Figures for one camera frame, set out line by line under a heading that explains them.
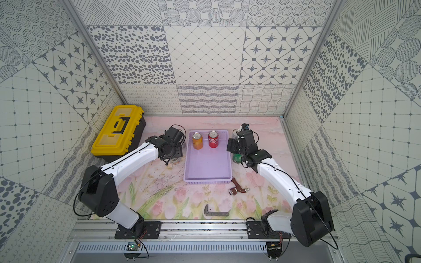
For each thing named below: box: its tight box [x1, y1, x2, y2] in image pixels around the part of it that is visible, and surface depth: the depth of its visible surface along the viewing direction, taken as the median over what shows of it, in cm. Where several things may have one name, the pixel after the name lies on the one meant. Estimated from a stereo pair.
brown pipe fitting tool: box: [228, 176, 250, 196], surface depth 86 cm
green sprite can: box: [232, 153, 242, 164], surface depth 93 cm
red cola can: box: [208, 130, 219, 149], surface depth 98 cm
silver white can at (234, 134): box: [232, 128, 241, 140], surface depth 95 cm
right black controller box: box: [265, 241, 283, 259], surface depth 73 cm
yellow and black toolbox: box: [90, 105, 147, 164], surface depth 92 cm
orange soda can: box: [192, 131, 204, 151], surface depth 98 cm
